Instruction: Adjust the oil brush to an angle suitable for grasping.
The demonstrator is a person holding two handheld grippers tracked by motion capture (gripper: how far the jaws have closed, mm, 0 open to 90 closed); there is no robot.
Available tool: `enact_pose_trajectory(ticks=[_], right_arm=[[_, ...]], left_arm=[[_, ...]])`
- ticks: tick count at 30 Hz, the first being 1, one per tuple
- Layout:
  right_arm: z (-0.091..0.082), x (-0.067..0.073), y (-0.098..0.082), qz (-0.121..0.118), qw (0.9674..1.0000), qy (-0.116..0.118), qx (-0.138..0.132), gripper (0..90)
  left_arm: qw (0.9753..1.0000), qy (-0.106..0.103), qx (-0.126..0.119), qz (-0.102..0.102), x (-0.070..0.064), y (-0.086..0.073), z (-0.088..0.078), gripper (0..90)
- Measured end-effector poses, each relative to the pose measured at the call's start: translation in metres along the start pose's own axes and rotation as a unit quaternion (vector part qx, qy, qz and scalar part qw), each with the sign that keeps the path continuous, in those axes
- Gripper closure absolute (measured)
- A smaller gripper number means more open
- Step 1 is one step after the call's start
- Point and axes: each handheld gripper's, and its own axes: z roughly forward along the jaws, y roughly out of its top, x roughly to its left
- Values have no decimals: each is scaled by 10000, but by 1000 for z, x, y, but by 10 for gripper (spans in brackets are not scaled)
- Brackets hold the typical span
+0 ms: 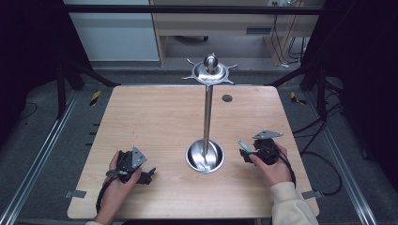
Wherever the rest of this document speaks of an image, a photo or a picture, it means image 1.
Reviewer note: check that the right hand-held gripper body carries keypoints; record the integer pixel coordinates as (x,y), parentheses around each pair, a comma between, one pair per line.
(266,150)

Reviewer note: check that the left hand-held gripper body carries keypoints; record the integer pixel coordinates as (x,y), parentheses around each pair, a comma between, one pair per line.
(138,157)

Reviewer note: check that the person's right hand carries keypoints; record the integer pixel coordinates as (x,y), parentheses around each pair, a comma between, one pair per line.
(277,172)

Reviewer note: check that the person's left hand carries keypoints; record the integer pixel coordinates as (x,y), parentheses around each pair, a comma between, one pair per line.
(116,192)

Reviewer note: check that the tall metal hook stand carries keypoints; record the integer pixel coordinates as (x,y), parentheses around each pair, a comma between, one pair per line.
(207,118)

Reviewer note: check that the dark round table grommet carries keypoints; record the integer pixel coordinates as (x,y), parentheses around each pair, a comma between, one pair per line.
(227,98)

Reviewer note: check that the white cabinet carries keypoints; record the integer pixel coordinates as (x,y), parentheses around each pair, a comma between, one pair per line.
(119,37)

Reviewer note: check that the light wooden desk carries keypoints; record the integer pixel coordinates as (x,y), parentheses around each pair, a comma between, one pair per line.
(212,26)

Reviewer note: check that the dark curtain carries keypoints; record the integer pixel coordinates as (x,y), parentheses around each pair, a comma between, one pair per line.
(366,62)
(31,47)

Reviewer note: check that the grey metal table bracket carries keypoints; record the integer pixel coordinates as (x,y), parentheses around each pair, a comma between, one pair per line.
(76,194)
(312,194)

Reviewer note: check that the aluminium floor rail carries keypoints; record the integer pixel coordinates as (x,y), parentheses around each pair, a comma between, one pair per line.
(37,156)
(344,162)

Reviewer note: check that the black frame strut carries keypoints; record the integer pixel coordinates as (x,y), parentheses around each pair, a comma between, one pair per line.
(61,90)
(320,90)

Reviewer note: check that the black horizontal frame bar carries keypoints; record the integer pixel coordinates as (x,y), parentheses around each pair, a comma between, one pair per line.
(187,9)

